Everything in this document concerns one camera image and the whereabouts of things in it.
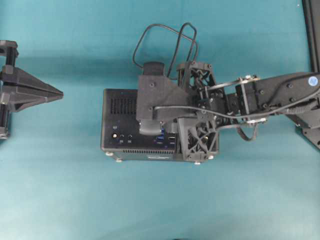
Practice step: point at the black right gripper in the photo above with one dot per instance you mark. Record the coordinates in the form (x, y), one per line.
(198, 136)

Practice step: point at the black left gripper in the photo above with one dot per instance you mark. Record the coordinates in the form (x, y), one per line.
(17, 102)

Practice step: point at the black mini PC box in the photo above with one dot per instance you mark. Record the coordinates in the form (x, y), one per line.
(120, 131)

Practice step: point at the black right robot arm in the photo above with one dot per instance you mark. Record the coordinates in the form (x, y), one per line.
(244, 104)

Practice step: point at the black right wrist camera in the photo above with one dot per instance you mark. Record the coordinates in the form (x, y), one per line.
(156, 90)

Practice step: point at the black metal frame rail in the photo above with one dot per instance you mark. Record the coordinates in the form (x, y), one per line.
(311, 10)

